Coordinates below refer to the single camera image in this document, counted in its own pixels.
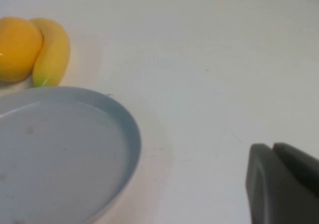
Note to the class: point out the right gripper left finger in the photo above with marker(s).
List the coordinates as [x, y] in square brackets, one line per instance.
[274, 196]

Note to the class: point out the yellow toy banana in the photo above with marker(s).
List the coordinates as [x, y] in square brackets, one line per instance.
[53, 54]

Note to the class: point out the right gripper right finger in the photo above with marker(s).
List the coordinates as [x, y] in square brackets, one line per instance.
[304, 164]

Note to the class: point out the orange-yellow toy mango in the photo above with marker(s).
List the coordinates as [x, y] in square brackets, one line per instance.
[17, 49]

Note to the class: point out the grey round plate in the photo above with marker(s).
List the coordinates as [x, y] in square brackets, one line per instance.
[62, 159]

